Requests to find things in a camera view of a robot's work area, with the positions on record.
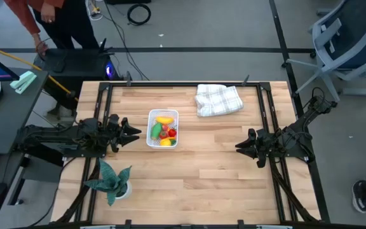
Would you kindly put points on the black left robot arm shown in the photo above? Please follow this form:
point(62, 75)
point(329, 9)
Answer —
point(52, 136)

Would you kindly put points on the person's shoe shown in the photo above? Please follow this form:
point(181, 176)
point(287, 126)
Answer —
point(361, 195)

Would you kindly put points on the black computer tower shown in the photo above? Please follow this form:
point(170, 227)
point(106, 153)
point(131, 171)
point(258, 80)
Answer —
point(81, 66)

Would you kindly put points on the yellow toy banana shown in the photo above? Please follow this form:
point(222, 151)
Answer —
point(164, 120)

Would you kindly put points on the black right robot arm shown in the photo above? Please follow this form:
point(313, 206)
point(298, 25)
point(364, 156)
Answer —
point(307, 117)

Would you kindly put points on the black aluminium table frame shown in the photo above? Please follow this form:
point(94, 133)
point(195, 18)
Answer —
point(183, 84)

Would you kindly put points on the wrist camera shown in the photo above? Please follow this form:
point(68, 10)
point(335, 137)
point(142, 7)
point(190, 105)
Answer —
point(114, 148)
point(260, 162)

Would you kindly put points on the green plant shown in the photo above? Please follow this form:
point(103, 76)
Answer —
point(111, 183)

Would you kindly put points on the black flat box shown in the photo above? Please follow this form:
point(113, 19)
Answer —
point(57, 63)

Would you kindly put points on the grey mesh office chair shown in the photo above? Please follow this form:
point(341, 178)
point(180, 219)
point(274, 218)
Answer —
point(354, 31)

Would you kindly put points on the black table clamp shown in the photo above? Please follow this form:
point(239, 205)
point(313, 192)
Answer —
point(240, 224)
point(128, 79)
point(127, 224)
point(245, 81)

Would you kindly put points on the person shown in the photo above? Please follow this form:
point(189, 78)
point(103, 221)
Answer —
point(68, 22)

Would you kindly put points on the red toy tomato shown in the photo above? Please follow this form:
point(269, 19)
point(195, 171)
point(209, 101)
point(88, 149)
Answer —
point(163, 134)

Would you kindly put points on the yellow toy bell pepper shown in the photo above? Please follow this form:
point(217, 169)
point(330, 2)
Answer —
point(165, 142)

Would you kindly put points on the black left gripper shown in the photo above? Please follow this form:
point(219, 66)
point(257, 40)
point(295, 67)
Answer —
point(113, 130)

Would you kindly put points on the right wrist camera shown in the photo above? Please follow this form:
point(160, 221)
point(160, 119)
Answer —
point(260, 162)

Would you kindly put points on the white perforated plastic basket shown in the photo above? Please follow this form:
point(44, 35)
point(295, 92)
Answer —
point(151, 114)

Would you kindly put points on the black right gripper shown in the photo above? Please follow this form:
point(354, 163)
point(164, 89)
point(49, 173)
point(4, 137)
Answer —
point(265, 143)

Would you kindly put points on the white plaid folded towel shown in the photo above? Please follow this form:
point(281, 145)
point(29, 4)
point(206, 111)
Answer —
point(218, 100)

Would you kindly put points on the green toy cucumber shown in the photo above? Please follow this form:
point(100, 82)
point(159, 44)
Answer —
point(156, 130)

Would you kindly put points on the mint green stapler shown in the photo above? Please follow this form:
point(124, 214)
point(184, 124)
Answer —
point(22, 82)

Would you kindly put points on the dark grey desk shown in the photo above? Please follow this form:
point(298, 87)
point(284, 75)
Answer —
point(8, 121)

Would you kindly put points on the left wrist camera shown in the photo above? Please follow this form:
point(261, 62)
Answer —
point(114, 148)

